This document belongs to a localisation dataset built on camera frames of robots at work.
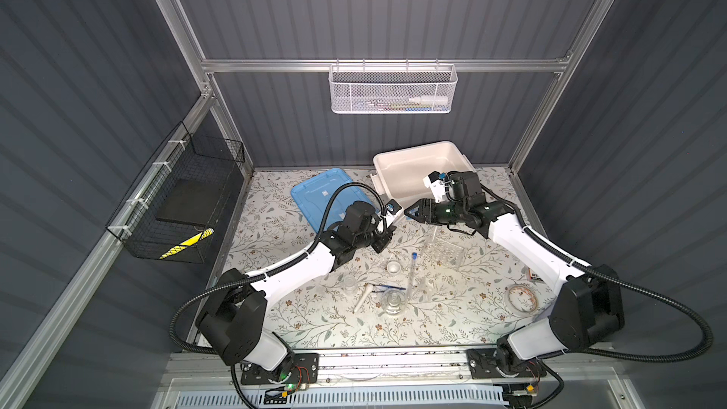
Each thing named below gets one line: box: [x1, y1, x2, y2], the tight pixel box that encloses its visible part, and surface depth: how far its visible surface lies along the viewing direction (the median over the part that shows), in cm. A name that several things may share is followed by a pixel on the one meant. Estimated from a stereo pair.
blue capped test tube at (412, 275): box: [407, 251, 418, 301], surface depth 92 cm
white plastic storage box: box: [370, 140, 477, 208], surface depth 108 cm
